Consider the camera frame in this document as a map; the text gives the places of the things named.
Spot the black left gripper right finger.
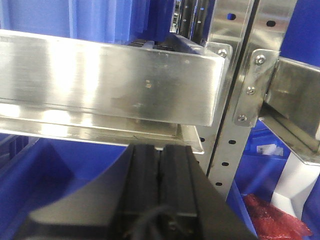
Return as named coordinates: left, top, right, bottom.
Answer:
left=159, top=145, right=256, bottom=240

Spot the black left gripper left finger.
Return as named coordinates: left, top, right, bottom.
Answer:
left=14, top=143, right=161, bottom=240

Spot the right stainless steel shelf beam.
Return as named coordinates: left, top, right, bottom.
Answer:
left=260, top=57, right=320, bottom=166

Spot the stainless steel shelf beam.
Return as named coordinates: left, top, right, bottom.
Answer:
left=0, top=30, right=231, bottom=154
left=260, top=57, right=320, bottom=166

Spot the blue bin on upper shelf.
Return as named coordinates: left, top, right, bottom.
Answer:
left=0, top=0, right=206, bottom=59

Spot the perforated steel shelf upright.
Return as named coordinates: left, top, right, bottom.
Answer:
left=204, top=0, right=297, bottom=199

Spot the blue bin lower right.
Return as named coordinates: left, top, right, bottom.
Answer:
left=226, top=121, right=320, bottom=240

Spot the white label card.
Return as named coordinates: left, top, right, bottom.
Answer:
left=256, top=144, right=284, bottom=157

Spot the white foam block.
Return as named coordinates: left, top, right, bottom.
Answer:
left=271, top=127, right=320, bottom=218

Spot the blue bin lower left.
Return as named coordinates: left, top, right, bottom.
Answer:
left=0, top=133, right=163, bottom=240

